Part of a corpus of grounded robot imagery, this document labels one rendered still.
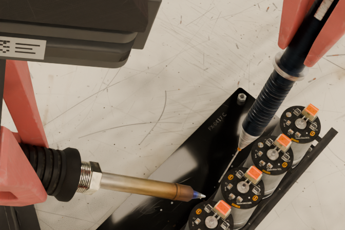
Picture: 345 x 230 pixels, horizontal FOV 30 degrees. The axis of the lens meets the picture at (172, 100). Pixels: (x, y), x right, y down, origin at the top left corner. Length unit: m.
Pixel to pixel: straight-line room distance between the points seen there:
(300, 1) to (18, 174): 0.12
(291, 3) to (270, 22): 0.26
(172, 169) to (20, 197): 0.16
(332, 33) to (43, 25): 0.12
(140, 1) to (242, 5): 0.36
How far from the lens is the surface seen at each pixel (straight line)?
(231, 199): 0.36
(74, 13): 0.15
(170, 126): 0.45
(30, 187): 0.26
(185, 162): 0.43
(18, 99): 0.26
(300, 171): 0.38
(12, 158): 0.23
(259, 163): 0.38
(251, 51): 0.49
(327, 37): 0.25
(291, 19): 0.26
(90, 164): 0.30
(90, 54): 0.17
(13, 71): 0.24
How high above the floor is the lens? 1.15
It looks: 61 degrees down
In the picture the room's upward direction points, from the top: 12 degrees clockwise
